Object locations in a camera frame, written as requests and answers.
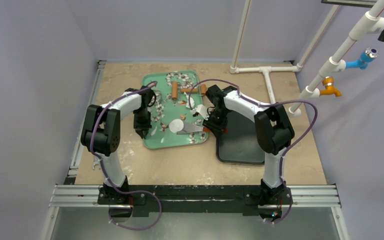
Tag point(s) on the green floral tray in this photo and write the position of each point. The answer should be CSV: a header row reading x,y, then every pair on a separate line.
x,y
166,110

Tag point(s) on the metal scraper wooden handle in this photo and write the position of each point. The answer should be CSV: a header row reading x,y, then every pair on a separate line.
x,y
193,128

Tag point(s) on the white dough scrap lump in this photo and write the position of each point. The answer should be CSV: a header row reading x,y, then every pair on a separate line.
x,y
190,103

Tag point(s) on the white pvc pipe frame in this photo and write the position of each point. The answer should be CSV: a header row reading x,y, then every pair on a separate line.
x,y
338,33

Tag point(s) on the wooden rolling pin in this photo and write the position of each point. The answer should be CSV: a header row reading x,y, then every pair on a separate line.
x,y
176,90

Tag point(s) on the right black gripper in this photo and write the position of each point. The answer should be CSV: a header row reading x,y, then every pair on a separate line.
x,y
214,122

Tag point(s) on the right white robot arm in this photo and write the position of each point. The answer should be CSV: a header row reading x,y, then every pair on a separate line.
x,y
274,133

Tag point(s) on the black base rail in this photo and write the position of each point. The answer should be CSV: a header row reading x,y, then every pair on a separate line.
x,y
219,199

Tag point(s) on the small white dough strip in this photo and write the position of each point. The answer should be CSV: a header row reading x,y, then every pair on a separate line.
x,y
154,131

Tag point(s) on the black baking tray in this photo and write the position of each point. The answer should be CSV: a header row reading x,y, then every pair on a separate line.
x,y
239,145

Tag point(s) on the aluminium frame rail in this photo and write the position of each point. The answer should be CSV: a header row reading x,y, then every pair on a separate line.
x,y
72,173

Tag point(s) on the orange faucet tap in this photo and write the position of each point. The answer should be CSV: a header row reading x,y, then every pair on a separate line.
x,y
329,88

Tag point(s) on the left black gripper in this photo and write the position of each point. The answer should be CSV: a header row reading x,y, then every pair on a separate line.
x,y
142,129

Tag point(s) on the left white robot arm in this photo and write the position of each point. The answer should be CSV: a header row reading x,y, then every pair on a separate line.
x,y
101,135

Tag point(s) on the blue faucet tap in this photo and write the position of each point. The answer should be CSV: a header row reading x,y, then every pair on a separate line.
x,y
366,57

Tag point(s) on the silver open-end wrench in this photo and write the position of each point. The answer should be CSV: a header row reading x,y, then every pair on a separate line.
x,y
95,164

